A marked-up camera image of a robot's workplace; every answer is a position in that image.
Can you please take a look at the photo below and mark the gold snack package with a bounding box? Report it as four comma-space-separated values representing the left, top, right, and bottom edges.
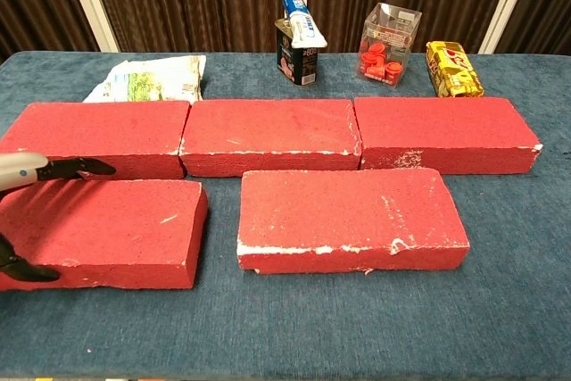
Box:
426, 40, 485, 99

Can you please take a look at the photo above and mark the red foam brick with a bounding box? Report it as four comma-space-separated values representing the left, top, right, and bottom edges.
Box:
0, 178, 210, 292
0, 100, 192, 180
353, 95, 544, 176
178, 98, 363, 178

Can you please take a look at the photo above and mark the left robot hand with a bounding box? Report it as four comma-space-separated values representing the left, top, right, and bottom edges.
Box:
0, 152, 118, 284

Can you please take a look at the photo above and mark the crumpled white snack bag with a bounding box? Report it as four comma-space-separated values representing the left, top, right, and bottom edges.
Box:
83, 54, 208, 104

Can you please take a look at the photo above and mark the red brick with chipped edge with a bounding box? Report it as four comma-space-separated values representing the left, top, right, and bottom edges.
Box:
236, 167, 471, 275

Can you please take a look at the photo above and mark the black tin can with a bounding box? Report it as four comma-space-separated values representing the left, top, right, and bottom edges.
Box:
275, 18, 319, 87

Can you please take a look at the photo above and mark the white blue toothpaste tube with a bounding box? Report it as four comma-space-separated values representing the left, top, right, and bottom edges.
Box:
280, 0, 328, 49

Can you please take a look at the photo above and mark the clear plastic box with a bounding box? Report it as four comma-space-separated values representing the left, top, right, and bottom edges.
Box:
356, 2, 423, 88

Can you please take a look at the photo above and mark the blue table cloth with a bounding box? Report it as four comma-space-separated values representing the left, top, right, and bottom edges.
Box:
0, 51, 571, 380

